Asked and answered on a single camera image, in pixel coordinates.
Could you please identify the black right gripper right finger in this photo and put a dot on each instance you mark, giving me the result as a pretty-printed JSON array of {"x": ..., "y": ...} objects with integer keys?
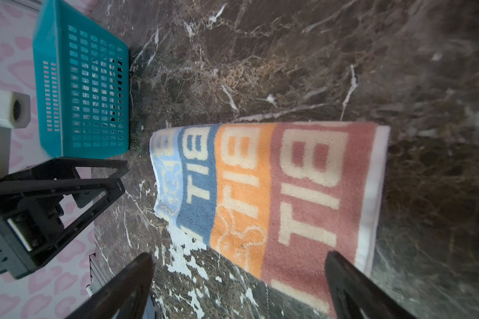
[{"x": 356, "y": 296}]

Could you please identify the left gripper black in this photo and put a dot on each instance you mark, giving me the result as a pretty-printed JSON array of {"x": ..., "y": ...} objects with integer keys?
[{"x": 31, "y": 231}]

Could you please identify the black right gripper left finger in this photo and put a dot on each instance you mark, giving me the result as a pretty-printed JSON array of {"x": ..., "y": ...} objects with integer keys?
[{"x": 124, "y": 296}]

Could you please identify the teal plastic basket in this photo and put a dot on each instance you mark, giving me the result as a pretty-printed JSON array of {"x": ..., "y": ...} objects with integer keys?
[{"x": 82, "y": 85}]

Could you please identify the striped rabbit text towel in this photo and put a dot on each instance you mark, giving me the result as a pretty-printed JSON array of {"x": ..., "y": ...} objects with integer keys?
[{"x": 276, "y": 198}]

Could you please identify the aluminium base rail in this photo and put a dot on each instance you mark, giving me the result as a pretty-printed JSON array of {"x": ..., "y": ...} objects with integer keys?
[{"x": 98, "y": 279}]

